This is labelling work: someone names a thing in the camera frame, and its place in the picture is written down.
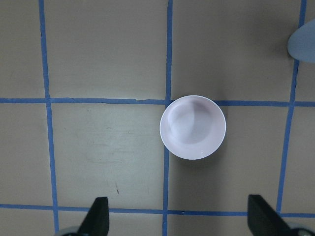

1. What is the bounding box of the pink bowl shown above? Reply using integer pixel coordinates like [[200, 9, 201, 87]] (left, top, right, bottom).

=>
[[159, 95, 226, 160]]

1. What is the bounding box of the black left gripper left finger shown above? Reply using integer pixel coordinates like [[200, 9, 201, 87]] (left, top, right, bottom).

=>
[[77, 197, 110, 236]]

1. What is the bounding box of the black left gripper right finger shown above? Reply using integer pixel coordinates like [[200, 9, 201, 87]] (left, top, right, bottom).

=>
[[247, 194, 295, 236]]

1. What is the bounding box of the blue cup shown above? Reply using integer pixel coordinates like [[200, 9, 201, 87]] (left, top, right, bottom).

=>
[[287, 19, 315, 63]]

